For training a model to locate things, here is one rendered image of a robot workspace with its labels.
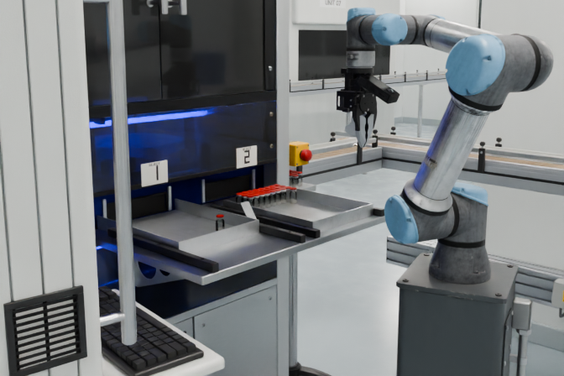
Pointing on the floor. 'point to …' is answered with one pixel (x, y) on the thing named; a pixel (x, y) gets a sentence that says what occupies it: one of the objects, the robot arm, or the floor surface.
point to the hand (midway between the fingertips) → (364, 143)
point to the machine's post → (275, 170)
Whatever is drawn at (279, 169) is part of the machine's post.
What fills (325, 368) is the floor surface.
